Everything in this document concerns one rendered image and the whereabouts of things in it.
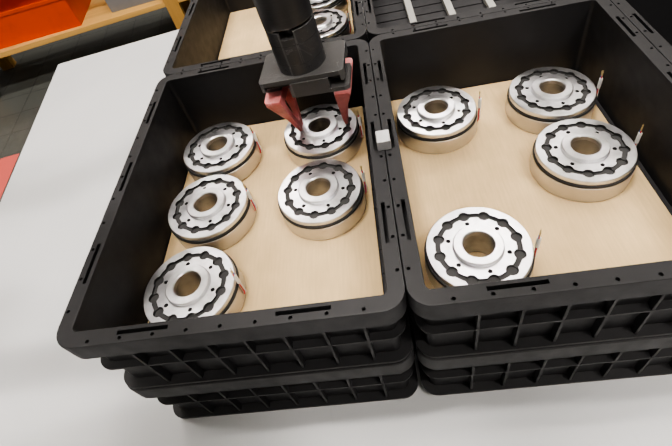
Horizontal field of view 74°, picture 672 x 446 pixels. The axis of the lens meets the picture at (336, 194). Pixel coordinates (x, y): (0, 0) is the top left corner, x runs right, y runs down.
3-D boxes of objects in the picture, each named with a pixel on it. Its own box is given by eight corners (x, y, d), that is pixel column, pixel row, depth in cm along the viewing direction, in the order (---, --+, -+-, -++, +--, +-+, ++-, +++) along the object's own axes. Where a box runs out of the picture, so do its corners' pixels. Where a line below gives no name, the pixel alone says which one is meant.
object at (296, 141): (356, 152, 56) (355, 149, 56) (280, 159, 58) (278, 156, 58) (358, 103, 63) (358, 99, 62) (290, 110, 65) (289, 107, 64)
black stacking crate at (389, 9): (579, 71, 65) (599, -5, 57) (379, 106, 69) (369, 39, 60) (503, -38, 92) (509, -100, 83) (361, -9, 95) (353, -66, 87)
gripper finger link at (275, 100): (289, 114, 63) (266, 57, 57) (338, 106, 62) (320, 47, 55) (283, 147, 59) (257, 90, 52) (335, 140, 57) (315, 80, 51)
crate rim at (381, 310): (410, 322, 35) (408, 309, 33) (66, 361, 39) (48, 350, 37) (369, 52, 62) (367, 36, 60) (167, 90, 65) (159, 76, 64)
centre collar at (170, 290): (207, 305, 45) (204, 302, 45) (162, 310, 46) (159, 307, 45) (215, 264, 48) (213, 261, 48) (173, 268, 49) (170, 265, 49)
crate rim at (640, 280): (834, 275, 32) (857, 257, 30) (411, 322, 35) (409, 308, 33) (597, 9, 58) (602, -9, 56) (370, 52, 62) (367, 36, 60)
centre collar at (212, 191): (224, 217, 53) (222, 213, 52) (185, 224, 53) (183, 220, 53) (228, 186, 56) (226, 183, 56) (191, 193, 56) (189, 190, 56)
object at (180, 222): (245, 233, 51) (243, 230, 51) (162, 247, 52) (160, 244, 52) (250, 171, 58) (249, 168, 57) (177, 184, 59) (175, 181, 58)
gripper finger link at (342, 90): (313, 110, 63) (293, 52, 56) (363, 102, 61) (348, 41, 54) (309, 143, 58) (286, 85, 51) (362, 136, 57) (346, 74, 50)
